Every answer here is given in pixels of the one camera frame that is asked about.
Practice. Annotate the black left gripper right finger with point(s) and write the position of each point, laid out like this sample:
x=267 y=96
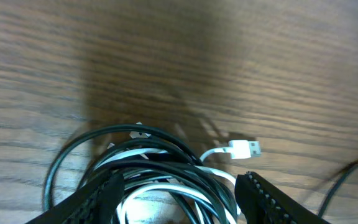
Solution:
x=262 y=202

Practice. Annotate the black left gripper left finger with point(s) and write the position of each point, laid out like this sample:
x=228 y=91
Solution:
x=95 y=202

